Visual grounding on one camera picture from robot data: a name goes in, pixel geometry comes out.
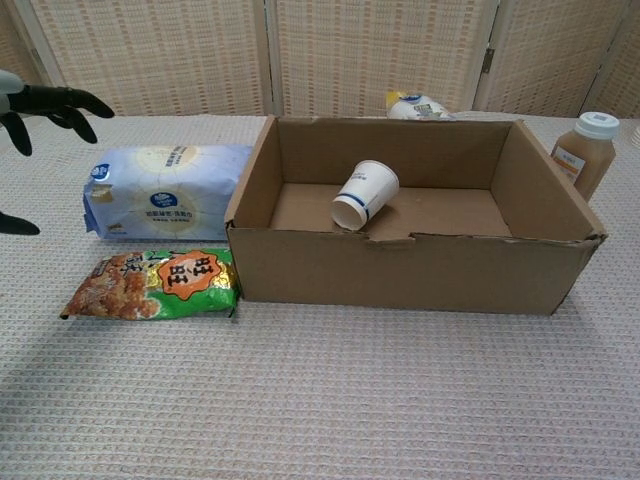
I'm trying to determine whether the beige woven folding screen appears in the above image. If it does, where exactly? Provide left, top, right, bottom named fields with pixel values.
left=0, top=0, right=640, bottom=121

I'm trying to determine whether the white woven tablecloth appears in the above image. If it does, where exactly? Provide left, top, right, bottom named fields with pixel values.
left=0, top=112, right=640, bottom=480

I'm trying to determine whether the blue tissue pack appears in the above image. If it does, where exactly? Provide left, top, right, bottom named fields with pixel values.
left=82, top=143, right=254, bottom=243

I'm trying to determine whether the green orange snack bag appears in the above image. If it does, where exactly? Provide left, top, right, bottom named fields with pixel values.
left=59, top=247, right=239, bottom=321

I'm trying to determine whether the open brown cardboard box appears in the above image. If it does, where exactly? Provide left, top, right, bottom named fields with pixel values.
left=224, top=114, right=608, bottom=316

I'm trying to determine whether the white small paper cup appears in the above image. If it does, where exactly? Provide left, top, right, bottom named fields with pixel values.
left=331, top=159, right=400, bottom=232

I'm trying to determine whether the orange juice bottle white cap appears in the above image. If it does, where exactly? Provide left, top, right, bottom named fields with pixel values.
left=550, top=111, right=621, bottom=203

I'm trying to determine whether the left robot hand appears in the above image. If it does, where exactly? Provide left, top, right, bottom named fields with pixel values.
left=0, top=68, right=116, bottom=237

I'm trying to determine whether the small white yellow pack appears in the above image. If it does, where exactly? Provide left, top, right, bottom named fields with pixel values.
left=385, top=91, right=457, bottom=122

